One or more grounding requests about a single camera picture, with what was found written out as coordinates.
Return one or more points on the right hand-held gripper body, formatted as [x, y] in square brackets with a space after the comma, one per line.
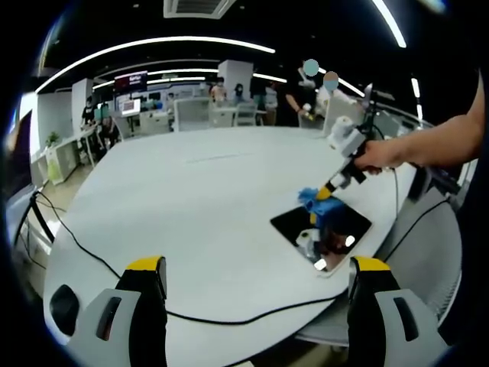
[349, 139]

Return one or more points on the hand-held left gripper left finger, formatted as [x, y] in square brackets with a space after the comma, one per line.
[145, 306]

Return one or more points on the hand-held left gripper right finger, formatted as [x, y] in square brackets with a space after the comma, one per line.
[370, 306]

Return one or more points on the blue cleaning cloth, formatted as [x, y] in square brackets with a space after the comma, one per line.
[305, 195]

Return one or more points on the black rectangular mirror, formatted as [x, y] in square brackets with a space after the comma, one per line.
[290, 225]

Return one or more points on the person's right hand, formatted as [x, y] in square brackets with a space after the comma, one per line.
[382, 154]

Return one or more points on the white chair back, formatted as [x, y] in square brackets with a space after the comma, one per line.
[342, 111]

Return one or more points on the black table grommet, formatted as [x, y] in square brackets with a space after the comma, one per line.
[64, 309]

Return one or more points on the white mesh office chair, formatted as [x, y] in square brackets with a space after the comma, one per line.
[246, 114]
[191, 114]

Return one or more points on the person's dark clothing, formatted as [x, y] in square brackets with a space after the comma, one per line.
[473, 248]

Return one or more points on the short ceiling light strip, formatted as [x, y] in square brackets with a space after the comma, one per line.
[391, 21]

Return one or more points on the white low cabinet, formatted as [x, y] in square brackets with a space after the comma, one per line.
[63, 160]

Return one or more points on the green potted plant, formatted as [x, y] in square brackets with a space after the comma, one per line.
[52, 139]

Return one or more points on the black computer monitor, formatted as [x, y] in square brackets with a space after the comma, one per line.
[17, 156]

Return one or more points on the small desktop screen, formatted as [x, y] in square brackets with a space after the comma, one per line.
[130, 106]

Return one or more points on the ceiling air vent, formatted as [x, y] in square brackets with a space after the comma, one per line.
[198, 7]

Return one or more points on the long curved ceiling light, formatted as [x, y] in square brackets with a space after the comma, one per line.
[160, 41]

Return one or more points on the red wall display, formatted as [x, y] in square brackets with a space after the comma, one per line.
[131, 81]

